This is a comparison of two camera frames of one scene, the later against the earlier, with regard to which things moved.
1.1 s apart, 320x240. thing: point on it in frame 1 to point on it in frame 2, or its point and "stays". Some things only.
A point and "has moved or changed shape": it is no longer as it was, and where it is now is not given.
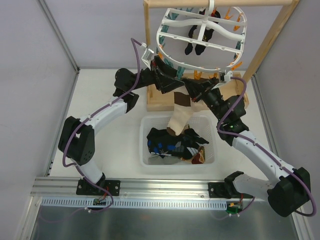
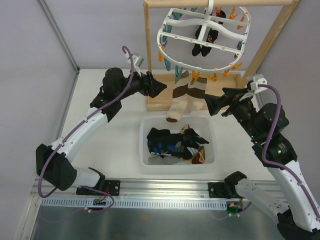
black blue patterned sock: (161, 143) stays
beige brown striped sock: (184, 107) has moved or changed shape
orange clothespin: (227, 17) to (233, 14)
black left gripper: (157, 75) to (149, 84)
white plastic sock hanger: (211, 39) stays
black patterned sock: (207, 34) to (213, 34)
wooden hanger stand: (236, 93) stays
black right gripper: (202, 90) to (230, 104)
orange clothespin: (196, 75) stays
